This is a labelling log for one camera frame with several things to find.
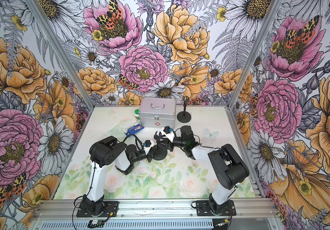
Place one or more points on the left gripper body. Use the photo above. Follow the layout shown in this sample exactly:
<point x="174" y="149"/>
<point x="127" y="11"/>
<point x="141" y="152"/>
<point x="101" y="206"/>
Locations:
<point x="141" y="155"/>

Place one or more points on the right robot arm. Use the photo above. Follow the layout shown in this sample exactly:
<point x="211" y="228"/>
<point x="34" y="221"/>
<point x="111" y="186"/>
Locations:
<point x="228" y="166"/>

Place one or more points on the small circuit board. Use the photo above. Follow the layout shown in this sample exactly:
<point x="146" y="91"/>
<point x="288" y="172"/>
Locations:
<point x="95" y="224"/>

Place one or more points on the green capped white bottle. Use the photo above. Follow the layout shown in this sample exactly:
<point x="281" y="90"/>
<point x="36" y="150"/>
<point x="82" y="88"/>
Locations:
<point x="137" y="114"/>

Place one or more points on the black stand pole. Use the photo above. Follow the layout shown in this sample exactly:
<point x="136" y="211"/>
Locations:
<point x="159" y="140"/>

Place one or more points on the silver aluminium first aid case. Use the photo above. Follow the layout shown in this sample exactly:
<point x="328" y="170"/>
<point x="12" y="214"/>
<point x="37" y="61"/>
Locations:
<point x="157" y="112"/>

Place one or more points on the clear plastic bag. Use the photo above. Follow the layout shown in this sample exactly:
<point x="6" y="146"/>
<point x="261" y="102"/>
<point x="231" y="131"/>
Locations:
<point x="117" y="131"/>

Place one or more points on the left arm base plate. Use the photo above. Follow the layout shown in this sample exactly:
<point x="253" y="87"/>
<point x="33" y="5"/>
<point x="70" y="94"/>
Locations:
<point x="101" y="209"/>

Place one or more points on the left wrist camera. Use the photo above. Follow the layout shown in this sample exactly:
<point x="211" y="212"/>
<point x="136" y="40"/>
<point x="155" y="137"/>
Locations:
<point x="147" y="145"/>

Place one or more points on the black microphone clip pole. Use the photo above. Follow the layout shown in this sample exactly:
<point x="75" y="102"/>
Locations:
<point x="185" y="103"/>

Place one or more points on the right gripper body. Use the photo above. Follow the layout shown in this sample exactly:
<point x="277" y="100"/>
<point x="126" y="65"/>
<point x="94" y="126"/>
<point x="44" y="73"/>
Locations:
<point x="178" y="142"/>

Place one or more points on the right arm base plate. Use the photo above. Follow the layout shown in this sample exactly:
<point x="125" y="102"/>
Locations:
<point x="207" y="208"/>

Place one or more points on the blue snack packet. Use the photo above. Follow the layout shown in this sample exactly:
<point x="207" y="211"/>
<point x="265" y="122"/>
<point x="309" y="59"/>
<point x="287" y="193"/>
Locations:
<point x="133" y="129"/>

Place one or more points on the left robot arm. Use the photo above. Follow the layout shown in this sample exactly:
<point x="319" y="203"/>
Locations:
<point x="106" y="152"/>

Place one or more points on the black round stand base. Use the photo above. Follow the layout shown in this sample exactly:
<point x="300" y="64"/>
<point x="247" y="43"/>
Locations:
<point x="183" y="117"/>

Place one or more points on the aluminium front rail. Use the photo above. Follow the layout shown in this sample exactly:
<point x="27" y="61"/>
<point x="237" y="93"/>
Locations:
<point x="158" y="209"/>

